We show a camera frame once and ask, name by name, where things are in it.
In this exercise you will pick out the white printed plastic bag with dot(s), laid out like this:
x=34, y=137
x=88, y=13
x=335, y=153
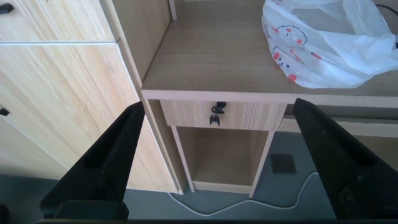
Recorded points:
x=329, y=53

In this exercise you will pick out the dark floor socket plate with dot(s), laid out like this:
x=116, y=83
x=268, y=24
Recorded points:
x=283, y=163

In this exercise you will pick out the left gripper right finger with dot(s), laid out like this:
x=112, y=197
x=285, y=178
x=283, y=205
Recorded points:
x=345, y=174

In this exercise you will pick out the wooden cabinet drawer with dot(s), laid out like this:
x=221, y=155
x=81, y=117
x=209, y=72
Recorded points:
x=53, y=18

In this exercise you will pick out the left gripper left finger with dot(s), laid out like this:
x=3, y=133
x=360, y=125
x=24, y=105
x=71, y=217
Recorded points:
x=102, y=174

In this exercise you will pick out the wooden drawer with key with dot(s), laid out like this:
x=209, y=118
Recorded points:
x=192, y=115

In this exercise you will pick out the wooden counter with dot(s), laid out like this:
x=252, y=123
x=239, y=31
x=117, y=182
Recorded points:
x=211, y=62

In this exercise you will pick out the wooden cabinet door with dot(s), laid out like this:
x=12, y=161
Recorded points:
x=62, y=109

